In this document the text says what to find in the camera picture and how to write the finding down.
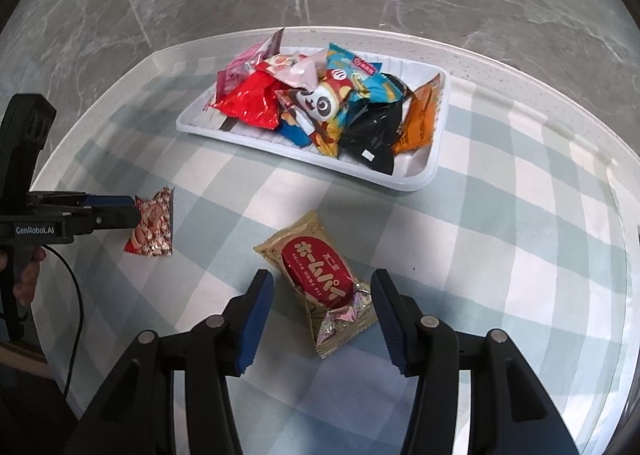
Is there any panda print snack packet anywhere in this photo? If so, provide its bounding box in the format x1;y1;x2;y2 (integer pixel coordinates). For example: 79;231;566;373
275;68;358;158

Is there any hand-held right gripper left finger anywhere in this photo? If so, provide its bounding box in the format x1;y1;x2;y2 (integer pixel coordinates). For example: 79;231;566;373
65;269;275;455

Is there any gold packet with red label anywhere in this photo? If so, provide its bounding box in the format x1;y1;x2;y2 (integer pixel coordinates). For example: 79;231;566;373
253;210;378;360

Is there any orange snack packet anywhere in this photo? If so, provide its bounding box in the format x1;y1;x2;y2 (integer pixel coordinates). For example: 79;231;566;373
392;72;446;156

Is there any black snack packet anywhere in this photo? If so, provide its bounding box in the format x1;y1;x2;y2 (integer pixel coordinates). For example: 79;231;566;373
339;85;416;177

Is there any pale pink snack packet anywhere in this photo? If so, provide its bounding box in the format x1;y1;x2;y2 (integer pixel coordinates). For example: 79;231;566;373
272;49;323;91

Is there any small red patterned packet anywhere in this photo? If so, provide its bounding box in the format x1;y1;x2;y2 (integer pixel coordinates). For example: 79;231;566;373
123;186;176;257

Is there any black cable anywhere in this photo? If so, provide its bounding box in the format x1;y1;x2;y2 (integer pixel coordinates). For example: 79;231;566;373
39;244;85;398

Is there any light blue snack packet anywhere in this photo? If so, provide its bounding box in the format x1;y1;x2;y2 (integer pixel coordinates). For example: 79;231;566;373
327;42;408;103

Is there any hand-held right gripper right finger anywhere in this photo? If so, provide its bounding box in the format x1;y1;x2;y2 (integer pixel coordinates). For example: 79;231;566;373
371;269;581;455

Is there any white plastic tray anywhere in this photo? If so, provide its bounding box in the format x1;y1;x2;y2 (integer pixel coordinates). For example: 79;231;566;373
176;42;451;192

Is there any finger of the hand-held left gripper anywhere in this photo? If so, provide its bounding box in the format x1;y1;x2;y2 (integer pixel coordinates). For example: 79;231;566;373
75;208;142;236
29;192;137;217

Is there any person's left hand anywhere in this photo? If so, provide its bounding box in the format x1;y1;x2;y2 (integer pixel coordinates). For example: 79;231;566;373
12;246;47;307

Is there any plain red snack packet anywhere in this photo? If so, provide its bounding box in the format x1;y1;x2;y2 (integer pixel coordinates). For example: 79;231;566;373
215;70;282;130

